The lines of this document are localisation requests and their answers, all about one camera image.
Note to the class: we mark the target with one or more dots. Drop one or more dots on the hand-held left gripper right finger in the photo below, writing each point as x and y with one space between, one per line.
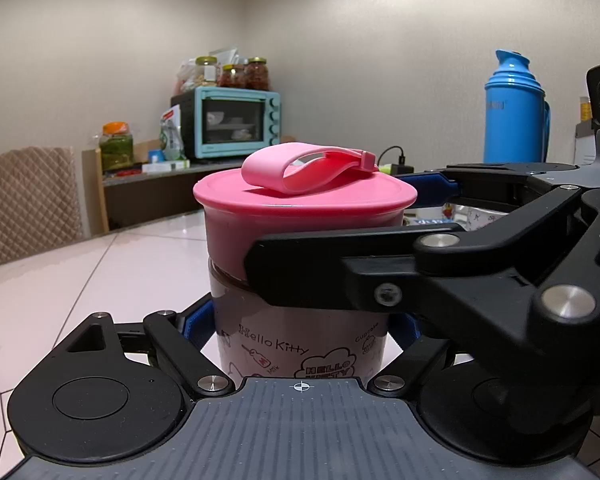
405 332

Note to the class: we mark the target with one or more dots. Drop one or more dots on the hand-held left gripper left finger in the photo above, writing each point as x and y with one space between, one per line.
196 322

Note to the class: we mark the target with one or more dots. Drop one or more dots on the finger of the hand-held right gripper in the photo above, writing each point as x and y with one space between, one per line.
330 272
430 187

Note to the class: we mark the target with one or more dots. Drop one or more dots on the pink printed bottle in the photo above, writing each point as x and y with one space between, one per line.
290 332

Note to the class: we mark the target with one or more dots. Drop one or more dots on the pink bottle cap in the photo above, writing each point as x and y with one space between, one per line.
280 205

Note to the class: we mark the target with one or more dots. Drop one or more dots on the clear box blue label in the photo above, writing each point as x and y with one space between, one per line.
432 221

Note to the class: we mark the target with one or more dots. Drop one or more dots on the white mug figure print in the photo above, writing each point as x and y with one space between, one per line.
475 216

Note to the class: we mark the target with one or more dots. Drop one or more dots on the blue thermos flask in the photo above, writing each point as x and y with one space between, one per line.
512 110

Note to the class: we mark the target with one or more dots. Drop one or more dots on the wooden side shelf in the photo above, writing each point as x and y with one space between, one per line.
150 195

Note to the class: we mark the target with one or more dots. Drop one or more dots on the flat white box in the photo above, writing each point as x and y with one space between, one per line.
166 166

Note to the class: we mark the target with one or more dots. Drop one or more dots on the red plastic item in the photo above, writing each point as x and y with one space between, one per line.
127 172

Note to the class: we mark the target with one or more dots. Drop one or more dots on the small blue box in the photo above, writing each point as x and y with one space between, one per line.
155 156

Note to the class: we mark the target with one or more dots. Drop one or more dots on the teal toaster oven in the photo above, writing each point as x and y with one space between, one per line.
230 120

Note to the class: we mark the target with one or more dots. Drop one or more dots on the white green packet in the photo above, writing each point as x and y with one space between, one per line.
171 135

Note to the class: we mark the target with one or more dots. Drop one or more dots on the green pickle jar orange lid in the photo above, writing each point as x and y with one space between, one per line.
116 147

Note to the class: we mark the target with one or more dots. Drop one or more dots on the tall glass jar red contents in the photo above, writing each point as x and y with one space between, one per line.
257 74

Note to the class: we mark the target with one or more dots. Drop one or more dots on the beige quilted chair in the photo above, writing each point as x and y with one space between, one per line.
27 200

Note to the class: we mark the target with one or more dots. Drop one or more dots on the short glass jar red contents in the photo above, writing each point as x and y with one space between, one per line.
232 76

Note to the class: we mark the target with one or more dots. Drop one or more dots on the glass jar pale contents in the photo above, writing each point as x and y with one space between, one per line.
206 71

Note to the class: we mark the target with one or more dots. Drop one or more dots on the white paper bag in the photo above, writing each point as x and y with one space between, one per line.
225 55

